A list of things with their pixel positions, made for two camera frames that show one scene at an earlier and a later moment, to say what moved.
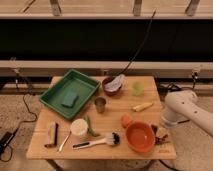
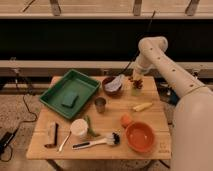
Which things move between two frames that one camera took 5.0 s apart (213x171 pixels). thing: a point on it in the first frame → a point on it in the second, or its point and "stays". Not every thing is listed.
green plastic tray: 72,82 stays
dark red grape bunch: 159,140 → 138,83
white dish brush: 112,139 stays
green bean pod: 89,128 stays
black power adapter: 5,140 stays
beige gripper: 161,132 → 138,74
